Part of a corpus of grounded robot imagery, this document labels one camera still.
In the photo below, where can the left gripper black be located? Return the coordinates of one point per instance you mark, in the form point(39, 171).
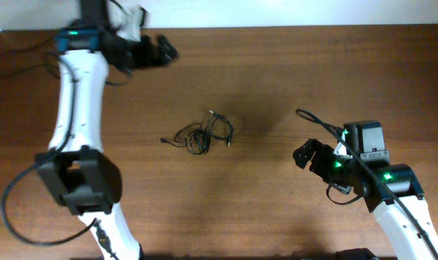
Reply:
point(147, 61)

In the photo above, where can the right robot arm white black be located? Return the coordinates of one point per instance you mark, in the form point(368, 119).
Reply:
point(360, 164)

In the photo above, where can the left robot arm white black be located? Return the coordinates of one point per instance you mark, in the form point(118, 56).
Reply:
point(74, 169)

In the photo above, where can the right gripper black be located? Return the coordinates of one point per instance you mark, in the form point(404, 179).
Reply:
point(322, 152)

